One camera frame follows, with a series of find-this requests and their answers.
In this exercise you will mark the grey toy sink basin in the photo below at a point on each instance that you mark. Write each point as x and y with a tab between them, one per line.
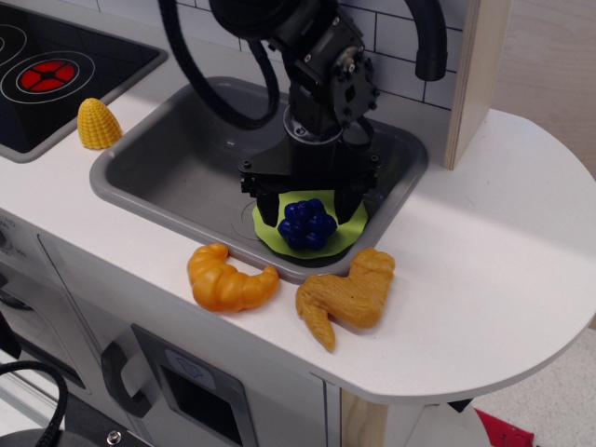
179	168

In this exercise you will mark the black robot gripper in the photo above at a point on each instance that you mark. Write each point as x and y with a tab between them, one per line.
304	161

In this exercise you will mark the red cloth on floor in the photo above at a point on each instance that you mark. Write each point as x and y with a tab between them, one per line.
503	434

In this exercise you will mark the green toy plate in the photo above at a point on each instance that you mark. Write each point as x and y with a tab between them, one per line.
344	237

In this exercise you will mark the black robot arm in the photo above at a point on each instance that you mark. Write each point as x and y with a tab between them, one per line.
322	51

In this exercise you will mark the black toy stovetop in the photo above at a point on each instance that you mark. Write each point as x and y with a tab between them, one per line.
49	67

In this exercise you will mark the orange toy croissant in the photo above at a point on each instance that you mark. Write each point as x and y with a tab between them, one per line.
218	286

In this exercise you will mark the black toy faucet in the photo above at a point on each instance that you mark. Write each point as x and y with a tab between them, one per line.
432	53

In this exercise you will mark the dark grey oven door handle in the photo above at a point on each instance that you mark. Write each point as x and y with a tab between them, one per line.
113	362

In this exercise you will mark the toy fried chicken wing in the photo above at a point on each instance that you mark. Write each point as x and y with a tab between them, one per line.
357	299

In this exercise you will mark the blue toy blueberries cluster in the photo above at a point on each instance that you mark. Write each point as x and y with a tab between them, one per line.
306	225

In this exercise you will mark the yellow toy corn piece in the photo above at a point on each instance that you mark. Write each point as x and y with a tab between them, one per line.
97	126

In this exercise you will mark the wooden kitchen side post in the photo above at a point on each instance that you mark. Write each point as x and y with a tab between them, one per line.
483	39

